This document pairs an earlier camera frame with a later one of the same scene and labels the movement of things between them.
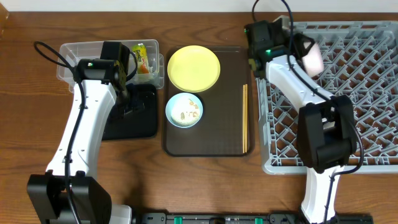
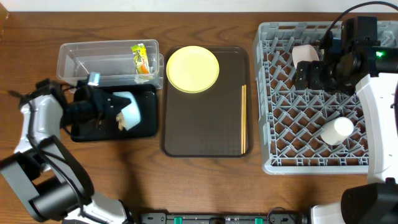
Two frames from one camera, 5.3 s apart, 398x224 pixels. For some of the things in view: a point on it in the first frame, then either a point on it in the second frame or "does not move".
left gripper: [131, 106] to [100, 107]
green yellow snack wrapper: [139, 50] does not move
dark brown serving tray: [219, 132] does not move
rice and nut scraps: [193, 113] to [121, 121]
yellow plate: [193, 68] does not move
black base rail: [239, 218] does not move
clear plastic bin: [73, 51] does not move
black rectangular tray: [140, 118] does not move
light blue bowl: [184, 110] to [130, 114]
